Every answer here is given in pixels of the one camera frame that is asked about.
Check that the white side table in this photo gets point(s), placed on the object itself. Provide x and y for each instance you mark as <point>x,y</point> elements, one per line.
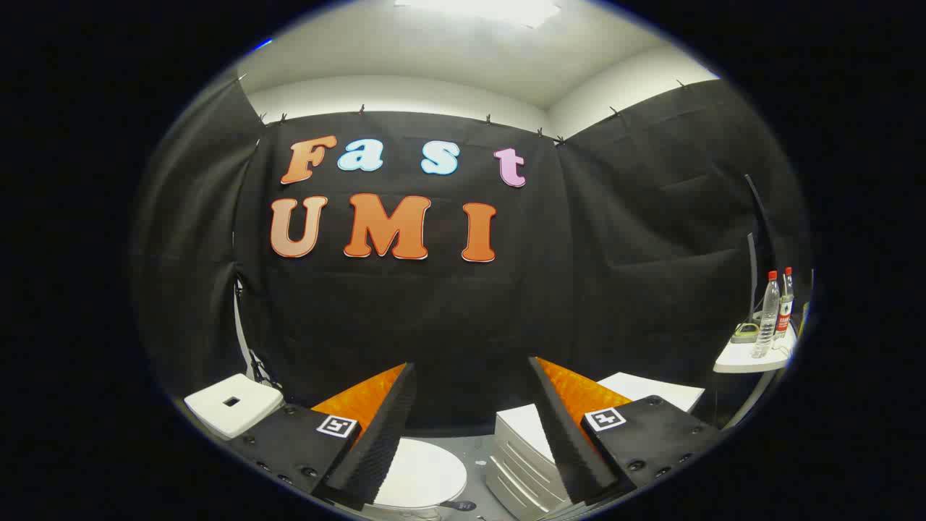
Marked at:
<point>738,359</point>

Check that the white pole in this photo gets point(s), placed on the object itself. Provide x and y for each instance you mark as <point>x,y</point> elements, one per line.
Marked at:
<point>240,340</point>

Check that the small greenish object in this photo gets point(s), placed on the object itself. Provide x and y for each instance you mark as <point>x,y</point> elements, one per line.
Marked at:
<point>745,334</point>

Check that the clear bottle red cap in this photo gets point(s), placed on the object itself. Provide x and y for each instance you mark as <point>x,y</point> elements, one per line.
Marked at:
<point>765,325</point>

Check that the white toilet tank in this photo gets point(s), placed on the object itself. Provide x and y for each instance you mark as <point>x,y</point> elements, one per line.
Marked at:
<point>231,416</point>

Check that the ceiling light panel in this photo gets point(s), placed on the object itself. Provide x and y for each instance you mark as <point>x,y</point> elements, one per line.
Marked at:
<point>477,9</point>

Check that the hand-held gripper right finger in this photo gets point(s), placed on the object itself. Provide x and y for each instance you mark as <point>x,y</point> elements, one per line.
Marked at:
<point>561,434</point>

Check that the black backdrop cloth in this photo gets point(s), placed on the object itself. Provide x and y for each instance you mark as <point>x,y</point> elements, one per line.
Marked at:
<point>434,318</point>

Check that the black round floor disc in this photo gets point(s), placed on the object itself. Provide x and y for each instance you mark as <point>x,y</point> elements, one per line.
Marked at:
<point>458,505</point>

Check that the red label bottle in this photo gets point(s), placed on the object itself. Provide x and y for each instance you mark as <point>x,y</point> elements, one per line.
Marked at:
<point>786,311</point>

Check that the white drawer cabinet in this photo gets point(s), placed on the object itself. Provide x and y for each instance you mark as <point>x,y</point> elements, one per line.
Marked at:
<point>524,463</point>

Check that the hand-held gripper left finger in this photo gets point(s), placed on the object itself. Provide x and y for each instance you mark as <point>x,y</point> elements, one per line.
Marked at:
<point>387,434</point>

